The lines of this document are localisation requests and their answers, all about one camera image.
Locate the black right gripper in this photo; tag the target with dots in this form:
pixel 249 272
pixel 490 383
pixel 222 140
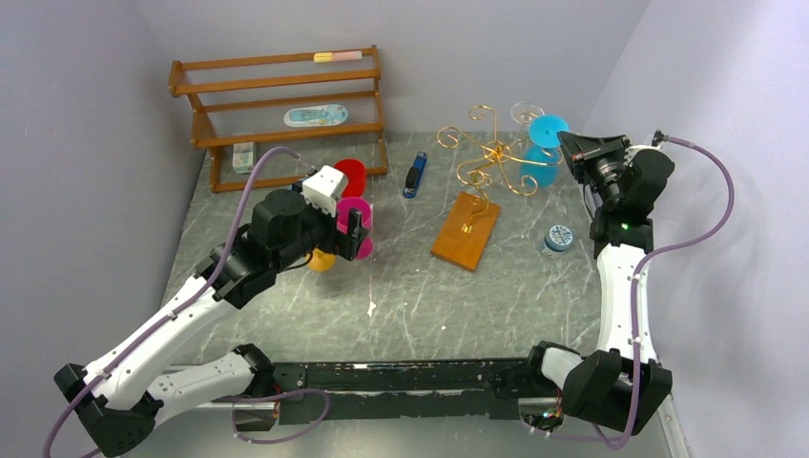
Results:
pixel 593 150

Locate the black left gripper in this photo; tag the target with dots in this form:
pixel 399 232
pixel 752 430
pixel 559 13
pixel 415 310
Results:
pixel 346 245

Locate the yellow plastic wine glass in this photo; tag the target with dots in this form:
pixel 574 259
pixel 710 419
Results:
pixel 321 261

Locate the blue wine glass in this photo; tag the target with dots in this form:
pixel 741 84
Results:
pixel 542 159

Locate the red plastic wine glass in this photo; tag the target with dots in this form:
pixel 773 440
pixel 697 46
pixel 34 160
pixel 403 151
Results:
pixel 355 172

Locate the clear wine glass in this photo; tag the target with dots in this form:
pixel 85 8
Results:
pixel 523 114

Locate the gold wire wine glass rack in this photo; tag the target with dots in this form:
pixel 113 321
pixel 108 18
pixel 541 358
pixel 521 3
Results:
pixel 472 217

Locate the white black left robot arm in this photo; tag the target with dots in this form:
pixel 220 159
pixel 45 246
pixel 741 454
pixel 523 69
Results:
pixel 123 396

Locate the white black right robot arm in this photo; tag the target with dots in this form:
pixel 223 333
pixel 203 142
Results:
pixel 622 383

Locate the wooden shelf rack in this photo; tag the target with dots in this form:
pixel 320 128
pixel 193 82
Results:
pixel 282 98

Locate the blue stapler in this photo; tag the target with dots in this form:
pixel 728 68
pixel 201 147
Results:
pixel 414 175

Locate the blue white oval package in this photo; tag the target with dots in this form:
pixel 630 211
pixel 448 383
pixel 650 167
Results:
pixel 316 116

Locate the small teal white box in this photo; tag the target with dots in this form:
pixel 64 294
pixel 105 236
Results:
pixel 244 157

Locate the yellow pink eraser bar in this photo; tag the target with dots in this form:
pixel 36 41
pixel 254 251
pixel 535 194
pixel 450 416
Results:
pixel 332 57

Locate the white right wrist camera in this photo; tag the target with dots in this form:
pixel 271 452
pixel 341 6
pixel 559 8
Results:
pixel 635 149

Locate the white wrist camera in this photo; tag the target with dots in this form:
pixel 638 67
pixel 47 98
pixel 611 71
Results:
pixel 324 189
pixel 635 149

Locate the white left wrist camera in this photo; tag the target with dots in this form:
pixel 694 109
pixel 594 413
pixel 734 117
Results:
pixel 324 189

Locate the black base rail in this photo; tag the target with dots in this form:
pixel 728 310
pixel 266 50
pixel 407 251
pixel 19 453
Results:
pixel 496 388

